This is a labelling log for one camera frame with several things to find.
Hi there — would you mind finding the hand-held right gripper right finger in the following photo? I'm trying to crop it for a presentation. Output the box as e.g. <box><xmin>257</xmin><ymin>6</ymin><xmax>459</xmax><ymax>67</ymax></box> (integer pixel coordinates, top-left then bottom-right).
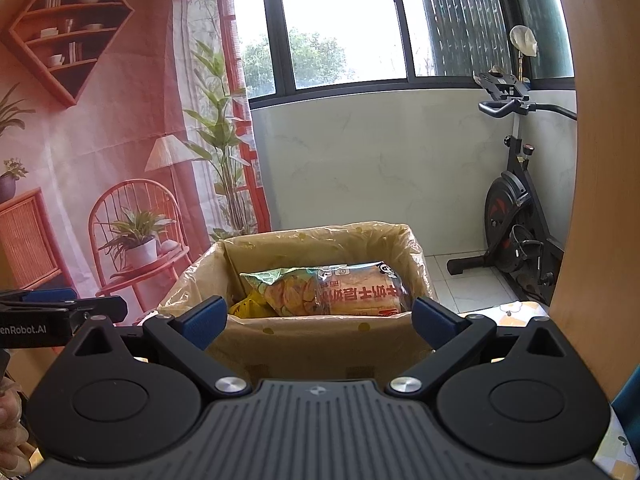
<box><xmin>386</xmin><ymin>296</ymin><xmax>579</xmax><ymax>397</ymax></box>

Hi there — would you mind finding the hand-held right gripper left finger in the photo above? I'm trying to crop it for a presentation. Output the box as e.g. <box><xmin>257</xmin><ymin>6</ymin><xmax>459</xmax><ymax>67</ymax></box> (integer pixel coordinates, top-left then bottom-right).
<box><xmin>65</xmin><ymin>296</ymin><xmax>252</xmax><ymax>399</ymax></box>

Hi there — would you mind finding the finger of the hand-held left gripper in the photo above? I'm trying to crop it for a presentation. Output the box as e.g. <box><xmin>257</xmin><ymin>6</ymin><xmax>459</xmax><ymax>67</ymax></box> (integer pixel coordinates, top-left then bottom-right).
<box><xmin>0</xmin><ymin>287</ymin><xmax>77</xmax><ymax>311</ymax></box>
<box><xmin>67</xmin><ymin>296</ymin><xmax>128</xmax><ymax>334</ymax></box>

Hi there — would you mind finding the yellow snack packet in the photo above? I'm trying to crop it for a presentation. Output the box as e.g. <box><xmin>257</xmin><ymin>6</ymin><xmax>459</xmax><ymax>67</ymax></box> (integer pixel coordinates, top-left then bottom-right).
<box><xmin>229</xmin><ymin>296</ymin><xmax>278</xmax><ymax>318</ymax></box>

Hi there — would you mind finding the clear bread loaf packet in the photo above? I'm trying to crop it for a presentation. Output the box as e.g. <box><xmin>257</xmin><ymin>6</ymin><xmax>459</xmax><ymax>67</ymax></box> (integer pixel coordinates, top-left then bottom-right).
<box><xmin>315</xmin><ymin>261</ymin><xmax>411</xmax><ymax>317</ymax></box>

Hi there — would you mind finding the green orange chips packet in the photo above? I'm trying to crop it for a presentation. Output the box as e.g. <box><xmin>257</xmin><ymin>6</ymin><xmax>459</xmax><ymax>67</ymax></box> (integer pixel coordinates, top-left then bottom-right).
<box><xmin>240</xmin><ymin>267</ymin><xmax>323</xmax><ymax>317</ymax></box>

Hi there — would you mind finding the plastic-lined cardboard box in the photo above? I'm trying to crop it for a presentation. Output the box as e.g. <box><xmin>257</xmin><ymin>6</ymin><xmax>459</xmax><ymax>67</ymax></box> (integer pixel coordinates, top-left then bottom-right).
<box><xmin>157</xmin><ymin>221</ymin><xmax>438</xmax><ymax>386</ymax></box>

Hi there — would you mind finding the person's left hand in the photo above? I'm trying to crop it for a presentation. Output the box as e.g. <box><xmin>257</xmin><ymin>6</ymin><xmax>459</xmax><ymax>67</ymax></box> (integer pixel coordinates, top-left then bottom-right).
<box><xmin>0</xmin><ymin>387</ymin><xmax>32</xmax><ymax>477</ymax></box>

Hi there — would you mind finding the checked floral tablecloth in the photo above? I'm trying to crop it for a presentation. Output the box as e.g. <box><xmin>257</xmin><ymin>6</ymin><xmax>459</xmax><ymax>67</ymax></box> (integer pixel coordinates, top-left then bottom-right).
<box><xmin>132</xmin><ymin>301</ymin><xmax>640</xmax><ymax>480</ymax></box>

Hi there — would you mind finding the black exercise bike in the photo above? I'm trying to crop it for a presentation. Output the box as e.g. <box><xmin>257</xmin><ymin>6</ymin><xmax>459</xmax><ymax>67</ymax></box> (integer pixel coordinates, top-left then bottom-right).
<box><xmin>446</xmin><ymin>71</ymin><xmax>576</xmax><ymax>306</ymax></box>

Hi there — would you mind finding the printed room backdrop cloth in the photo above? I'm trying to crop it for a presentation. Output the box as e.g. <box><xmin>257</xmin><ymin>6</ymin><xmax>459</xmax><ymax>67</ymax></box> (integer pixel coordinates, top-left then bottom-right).
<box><xmin>0</xmin><ymin>0</ymin><xmax>273</xmax><ymax>326</ymax></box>

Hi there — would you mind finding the wooden door panel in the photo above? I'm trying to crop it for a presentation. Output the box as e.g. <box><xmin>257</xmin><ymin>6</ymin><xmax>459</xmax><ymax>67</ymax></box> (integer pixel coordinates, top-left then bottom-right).
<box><xmin>547</xmin><ymin>0</ymin><xmax>640</xmax><ymax>401</ymax></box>

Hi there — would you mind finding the black-framed window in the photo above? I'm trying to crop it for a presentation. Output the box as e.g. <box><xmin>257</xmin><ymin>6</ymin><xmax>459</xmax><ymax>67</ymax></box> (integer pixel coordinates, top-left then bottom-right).
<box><xmin>170</xmin><ymin>0</ymin><xmax>576</xmax><ymax>106</ymax></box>

